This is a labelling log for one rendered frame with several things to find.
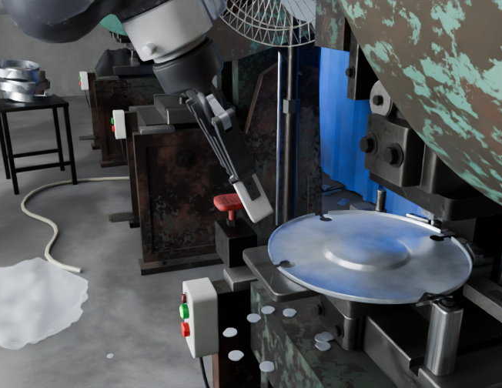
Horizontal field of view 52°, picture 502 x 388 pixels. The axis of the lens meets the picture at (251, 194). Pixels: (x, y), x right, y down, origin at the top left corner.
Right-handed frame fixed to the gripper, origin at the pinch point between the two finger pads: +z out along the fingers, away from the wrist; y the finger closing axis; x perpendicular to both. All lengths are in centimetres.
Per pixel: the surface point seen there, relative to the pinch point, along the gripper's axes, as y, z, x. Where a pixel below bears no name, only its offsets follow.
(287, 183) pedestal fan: -85, 47, 26
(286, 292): 6.8, 11.1, -2.7
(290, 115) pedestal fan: -85, 27, 36
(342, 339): 3.9, 26.0, 1.9
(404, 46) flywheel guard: 33.8, -20.8, 5.6
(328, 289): 8.2, 13.0, 2.0
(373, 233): -3.5, 18.6, 15.1
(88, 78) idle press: -372, 32, -14
